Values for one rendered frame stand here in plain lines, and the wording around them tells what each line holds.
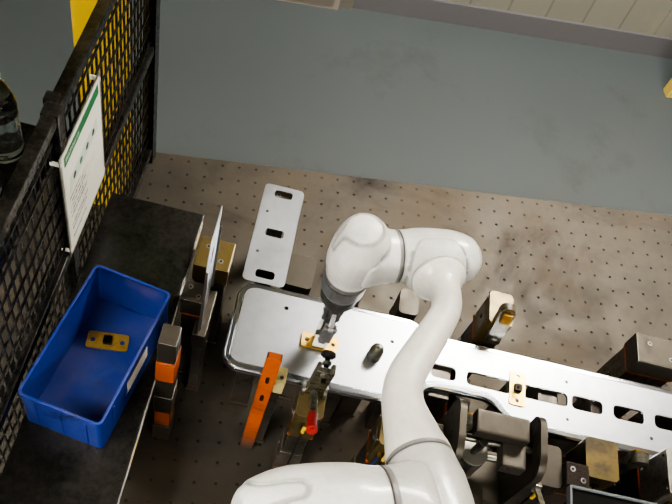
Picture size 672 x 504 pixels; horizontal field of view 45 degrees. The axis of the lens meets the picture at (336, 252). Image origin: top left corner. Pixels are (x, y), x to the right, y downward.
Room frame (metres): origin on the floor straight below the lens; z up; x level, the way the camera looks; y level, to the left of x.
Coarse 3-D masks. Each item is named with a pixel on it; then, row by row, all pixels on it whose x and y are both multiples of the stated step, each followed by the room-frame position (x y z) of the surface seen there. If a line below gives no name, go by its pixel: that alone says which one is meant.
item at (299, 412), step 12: (300, 396) 0.71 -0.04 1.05; (300, 408) 0.69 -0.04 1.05; (324, 408) 0.71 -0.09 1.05; (300, 420) 0.67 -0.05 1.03; (288, 432) 0.68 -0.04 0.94; (300, 432) 0.67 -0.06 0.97; (276, 444) 0.73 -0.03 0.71; (288, 444) 0.68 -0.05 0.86; (300, 444) 0.69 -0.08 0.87; (276, 456) 0.69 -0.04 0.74; (288, 456) 0.68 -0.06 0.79; (300, 456) 0.68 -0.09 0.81
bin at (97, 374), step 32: (96, 288) 0.76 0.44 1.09; (128, 288) 0.77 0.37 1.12; (64, 320) 0.64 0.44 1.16; (96, 320) 0.72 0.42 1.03; (128, 320) 0.75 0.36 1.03; (160, 320) 0.72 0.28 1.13; (64, 352) 0.62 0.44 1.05; (96, 352) 0.65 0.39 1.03; (128, 352) 0.68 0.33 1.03; (32, 384) 0.52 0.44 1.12; (64, 384) 0.57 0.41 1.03; (96, 384) 0.59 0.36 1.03; (128, 384) 0.58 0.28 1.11; (32, 416) 0.48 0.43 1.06; (64, 416) 0.48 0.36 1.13; (96, 416) 0.53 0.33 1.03
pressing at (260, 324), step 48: (240, 336) 0.82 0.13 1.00; (288, 336) 0.86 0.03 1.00; (336, 336) 0.91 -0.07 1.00; (384, 336) 0.95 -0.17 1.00; (336, 384) 0.79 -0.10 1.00; (432, 384) 0.87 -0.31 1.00; (528, 384) 0.96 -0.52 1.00; (576, 384) 1.01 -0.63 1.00; (624, 384) 1.06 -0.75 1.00; (576, 432) 0.89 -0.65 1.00; (624, 432) 0.93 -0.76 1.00
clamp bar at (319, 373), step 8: (328, 352) 0.74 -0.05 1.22; (328, 360) 0.73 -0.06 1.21; (320, 368) 0.71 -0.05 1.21; (328, 368) 0.71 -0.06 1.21; (312, 376) 0.72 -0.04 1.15; (320, 376) 0.70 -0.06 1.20; (328, 376) 0.70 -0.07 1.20; (312, 384) 0.71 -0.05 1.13; (320, 384) 0.71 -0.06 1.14; (328, 384) 0.71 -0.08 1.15; (320, 392) 0.72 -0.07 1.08
